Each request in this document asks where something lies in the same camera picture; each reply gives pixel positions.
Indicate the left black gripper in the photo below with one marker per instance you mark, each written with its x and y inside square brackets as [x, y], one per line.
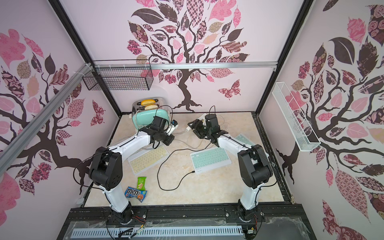
[170, 138]

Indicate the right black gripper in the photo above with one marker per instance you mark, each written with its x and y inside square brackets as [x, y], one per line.
[197, 127]

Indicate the white power strip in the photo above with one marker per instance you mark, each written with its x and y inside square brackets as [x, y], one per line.
[200, 116]

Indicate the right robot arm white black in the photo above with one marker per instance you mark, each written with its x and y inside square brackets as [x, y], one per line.
[255, 168]

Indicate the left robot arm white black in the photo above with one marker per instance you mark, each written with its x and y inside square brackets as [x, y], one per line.
[107, 163]

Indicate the mint green toaster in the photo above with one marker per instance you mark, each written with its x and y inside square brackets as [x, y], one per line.
[144, 115]

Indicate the yellow bread slice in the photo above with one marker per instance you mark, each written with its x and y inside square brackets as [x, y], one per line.
[148, 102]

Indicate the green snack packet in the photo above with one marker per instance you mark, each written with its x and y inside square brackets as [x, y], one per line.
[141, 183]

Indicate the blue m&m's candy bag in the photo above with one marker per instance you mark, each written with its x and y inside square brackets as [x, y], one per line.
[135, 193]

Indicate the green wireless keyboard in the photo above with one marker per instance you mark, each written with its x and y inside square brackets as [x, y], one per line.
[210, 159]

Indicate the yellow wireless keyboard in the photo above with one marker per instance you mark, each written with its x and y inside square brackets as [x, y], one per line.
[147, 158]

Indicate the black wire basket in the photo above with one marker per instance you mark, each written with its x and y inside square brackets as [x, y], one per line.
[123, 77]

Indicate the white wire shelf basket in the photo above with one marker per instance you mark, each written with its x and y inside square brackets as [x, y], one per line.
[299, 124]

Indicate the white vented cable duct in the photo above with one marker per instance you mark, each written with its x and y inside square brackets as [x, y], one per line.
[156, 232]

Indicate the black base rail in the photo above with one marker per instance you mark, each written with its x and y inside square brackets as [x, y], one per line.
[230, 213]

